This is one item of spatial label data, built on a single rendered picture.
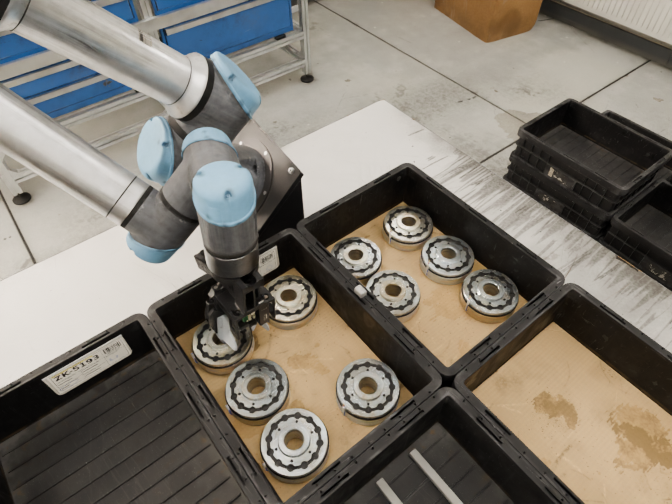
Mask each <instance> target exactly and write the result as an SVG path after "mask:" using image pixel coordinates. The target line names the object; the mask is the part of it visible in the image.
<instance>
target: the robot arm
mask: <svg viewBox="0 0 672 504"><path fill-rule="evenodd" d="M4 30H8V31H11V32H13V33H15V34H17V35H19V36H21V37H23V38H25V39H28V40H30V41H32V42H34V43H36V44H38V45H40V46H43V47H45V48H47V49H49V50H51V51H53V52H55V53H58V54H60V55H62V56H64V57H66V58H68V59H70V60H72V61H75V62H77V63H79V64H81V65H83V66H85V67H87V68H90V69H92V70H94V71H96V72H98V73H100V74H102V75H105V76H107V77H109V78H111V79H113V80H115V81H117V82H119V83H122V84H124V85H126V86H128V87H130V88H132V89H134V90H137V91H139V92H141V93H143V94H145V95H147V96H149V97H152V98H154V99H156V100H158V101H160V102H162V103H164V105H165V109H166V111H167V113H168V114H169V116H168V117H167V118H166V119H165V118H164V117H161V116H160V117H157V116H155V117H153V118H150V119H149V120H148V121H147V122H146V124H145V125H144V127H143V129H142V131H141V134H140V137H139V140H138V146H137V162H138V166H139V169H140V171H141V173H142V174H143V176H144V177H145V178H147V179H148V180H151V181H153V182H156V183H159V184H160V185H161V186H163V187H162V188H161V189H160V191H158V190H157V189H155V188H154V187H152V186H151V185H149V184H148V183H146V182H145V181H143V180H142V179H140V178H139V177H137V176H136V175H135V174H133V173H132V172H130V171H129V170H127V169H126V168H124V167H123V166H121V165H120V164H118V163H117V162H116V161H114V160H113V159H111V158H110V157H108V156H107V155H105V154H104V153H102V152H101V151H99V150H98V149H96V148H95V147H94V146H92V145H91V144H89V143H88V142H86V141H85V140H83V139H82V138H80V137H79V136H77V135H76V134H75V133H73V132H72V131H70V130H69V129H67V128H66V127H64V126H63V125H61V124H60V123H58V122H57V121H56V120H54V119H53V118H51V117H50V116H48V115H47V114H45V113H44V112H42V111H41V110H39V109H38V108H37V107H35V106H34V105H32V104H31V103H29V102H28V101H26V100H25V99H23V98H22V97H20V96H19V95H17V94H16V93H15V92H13V91H12V90H10V89H9V88H7V87H6V86H4V85H3V84H1V83H0V151H2V152H3V153H5V154H6V155H8V156H10V157H11V158H13V159H14V160H16V161H17V162H19V163H21V164H22V165H24V166H25V167H27V168H29V169H30V170H32V171H33V172H35V173H36V174H38V175H40V176H41V177H43V178H44V179H46V180H48V181H49V182H51V183H52V184H54V185H55V186H57V187H59V188H60V189H62V190H63V191H65V192H67V193H68V194H70V195H71V196H73V197H74V198H76V199H78V200H79V201H81V202H82V203H84V204H86V205H87V206H89V207H90V208H92V209H93V210H95V211H97V212H98V213H100V214H101V215H103V216H105V217H106V218H108V219H109V220H111V221H112V222H114V223H116V224H117V225H119V226H121V227H122V228H124V229H125V230H127V231H128V233H127V236H126V243H127V246H128V248H129V249H130V250H132V251H134V254H135V256H137V257H138V258H140V259H141V260H143V261H146V262H148V263H153V264H160V263H164V262H166V261H168V260H169V259H170V258H171V257H172V256H173V255H174V254H175V253H176V252H177V250H178V249H180V248H182V247H183V246H184V244H185V242H186V240H187V239H188V238H189V237H190V235H191V234H192V233H193V232H194V231H195V229H196V228H197V227H198V226H199V225H200V230H201V235H202V241H203V248H204V249H203V250H201V251H200V252H199V253H198V254H195V255H194V258H195V261H196V263H197V266H198V268H199V269H201V270H202V271H204V272H205V273H207V274H208V275H210V276H211V277H213V278H214V279H215V280H216V281H217V284H215V285H213V286H211V290H210V292H209V293H208V296H209V300H208V301H206V308H205V319H206V320H207V322H208V323H209V325H210V326H211V328H212V329H213V331H214V332H215V333H216V335H217V336H218V338H219V339H220V340H221V342H222V343H224V344H225V343H227V344H228V345H229V346H230V347H231V348H232V349H233V350H235V351H237V343H236V341H235V339H234V337H233V335H234V336H235V337H236V338H237V340H240V336H239V330H240V331H242V330H244V329H245V328H247V327H248V326H249V328H251V331H254V329H255V327H256V325H257V323H258V324H259V325H260V326H262V327H263V328H265V329H266V330H267V331H269V326H268V324H267V322H268V321H270V316H269V313H270V314H271V316H272V317H273V318H274V319H275V318H276V309H275V297H274V296H273V295H272V294H271V293H270V292H269V291H268V290H267V289H266V288H265V287H264V278H263V277H262V275H261V274H260V273H259V272H258V269H259V247H258V237H259V234H258V230H257V217H256V201H257V199H258V198H259V196H260V194H261V191H262V189H263V186H264V181H265V164H264V160H263V158H262V156H261V154H260V153H259V152H258V151H257V150H256V149H253V148H251V147H249V146H246V145H233V144H232V141H233V140H234V139H235V138H236V136H237V135H238V134H239V133H240V131H241V130H242V129H243V127H244V126H245V125H246V124H247V122H248V121H249V120H250V119H252V118H253V117H252V116H253V115H254V113H255V112H256V110H257V109H258V108H259V106H260V104H261V96H260V93H259V91H258V90H257V88H256V87H255V85H254V84H253V83H252V81H251V80H250V79H249V78H248V77H247V76H246V74H245V73H244V72H243V71H242V70H241V69H240V68H239V67H238V66H237V65H236V64H235V63H234V62H232V61H231V60H230V59H229V58H228V57H226V56H225V55H224V54H222V53H220V52H217V51H216V52H214V53H213V54H211V55H210V58H209V59H208V58H206V57H205V56H203V55H201V54H199V53H197V52H193V53H189V54H187V55H183V54H181V53H179V52H178V51H176V50H174V49H173V48H171V47H169V46H167V45H166V44H164V43H162V42H160V41H159V40H157V39H155V38H154V37H152V36H150V35H148V34H147V33H145V32H143V31H141V30H140V29H138V28H136V27H134V26H133V25H131V24H129V23H128V22H126V21H124V20H122V19H121V18H119V17H117V16H115V15H114V14H112V13H110V12H108V11H107V10H105V9H103V8H102V7H100V6H98V5H96V4H95V3H93V2H91V1H89V0H0V32H1V31H4ZM270 302H272V306H273V310H272V309H271V308H270V307H269V303H270ZM232 324H233V325H234V326H235V329H236V331H235V329H234V328H233V327H232ZM232 333H233V335H232Z"/></svg>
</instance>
